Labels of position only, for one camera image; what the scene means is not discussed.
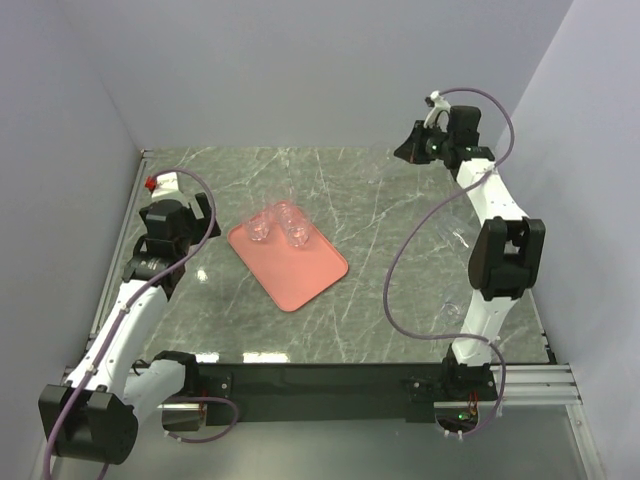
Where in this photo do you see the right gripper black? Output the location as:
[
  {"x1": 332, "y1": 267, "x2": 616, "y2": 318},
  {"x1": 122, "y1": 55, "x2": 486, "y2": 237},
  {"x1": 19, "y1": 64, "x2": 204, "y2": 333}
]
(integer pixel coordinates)
[{"x1": 392, "y1": 121, "x2": 452, "y2": 166}]

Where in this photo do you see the clear glass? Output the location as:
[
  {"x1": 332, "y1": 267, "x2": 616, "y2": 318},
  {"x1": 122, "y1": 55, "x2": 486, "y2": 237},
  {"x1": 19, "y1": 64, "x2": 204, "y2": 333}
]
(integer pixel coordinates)
[
  {"x1": 282, "y1": 212, "x2": 311, "y2": 248},
  {"x1": 243, "y1": 209, "x2": 272, "y2": 242},
  {"x1": 265, "y1": 183, "x2": 296, "y2": 224},
  {"x1": 363, "y1": 142, "x2": 402, "y2": 184}
]

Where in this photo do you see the clear glass near right arm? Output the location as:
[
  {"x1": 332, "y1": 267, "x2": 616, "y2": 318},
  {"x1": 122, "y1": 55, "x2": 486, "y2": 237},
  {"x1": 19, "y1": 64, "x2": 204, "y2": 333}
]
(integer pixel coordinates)
[{"x1": 438, "y1": 284, "x2": 471, "y2": 325}]

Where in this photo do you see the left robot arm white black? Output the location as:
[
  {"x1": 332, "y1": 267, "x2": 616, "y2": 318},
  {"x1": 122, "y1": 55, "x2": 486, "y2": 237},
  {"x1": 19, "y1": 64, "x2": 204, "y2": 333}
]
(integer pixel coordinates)
[{"x1": 38, "y1": 192, "x2": 221, "y2": 473}]

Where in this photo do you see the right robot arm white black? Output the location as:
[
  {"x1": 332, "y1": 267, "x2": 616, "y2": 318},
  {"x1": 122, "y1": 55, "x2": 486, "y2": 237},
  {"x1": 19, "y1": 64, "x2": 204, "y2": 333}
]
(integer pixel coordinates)
[{"x1": 394, "y1": 100, "x2": 546, "y2": 399}]

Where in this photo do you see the salmon pink plastic tray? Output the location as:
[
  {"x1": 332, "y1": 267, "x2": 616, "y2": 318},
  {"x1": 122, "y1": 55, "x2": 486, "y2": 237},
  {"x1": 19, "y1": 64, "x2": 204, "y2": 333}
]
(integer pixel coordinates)
[{"x1": 227, "y1": 202, "x2": 349, "y2": 312}]

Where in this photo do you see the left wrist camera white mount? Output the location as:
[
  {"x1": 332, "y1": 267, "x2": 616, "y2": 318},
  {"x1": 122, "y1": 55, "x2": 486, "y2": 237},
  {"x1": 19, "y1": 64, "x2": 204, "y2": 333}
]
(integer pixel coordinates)
[{"x1": 144, "y1": 172, "x2": 188, "y2": 205}]

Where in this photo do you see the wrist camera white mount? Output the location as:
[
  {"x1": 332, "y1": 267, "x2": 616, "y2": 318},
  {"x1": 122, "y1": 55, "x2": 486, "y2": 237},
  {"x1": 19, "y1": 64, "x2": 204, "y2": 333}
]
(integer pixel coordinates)
[
  {"x1": 144, "y1": 172, "x2": 188, "y2": 205},
  {"x1": 423, "y1": 90, "x2": 451, "y2": 128}
]

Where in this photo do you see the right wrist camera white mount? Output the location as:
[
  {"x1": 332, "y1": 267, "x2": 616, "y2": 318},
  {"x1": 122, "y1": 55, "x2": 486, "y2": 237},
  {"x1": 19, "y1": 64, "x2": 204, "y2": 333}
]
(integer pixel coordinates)
[{"x1": 423, "y1": 90, "x2": 451, "y2": 128}]

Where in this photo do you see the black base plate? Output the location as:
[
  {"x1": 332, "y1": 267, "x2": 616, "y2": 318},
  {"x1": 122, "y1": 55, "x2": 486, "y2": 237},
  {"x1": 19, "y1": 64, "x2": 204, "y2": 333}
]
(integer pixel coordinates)
[{"x1": 164, "y1": 360, "x2": 481, "y2": 431}]

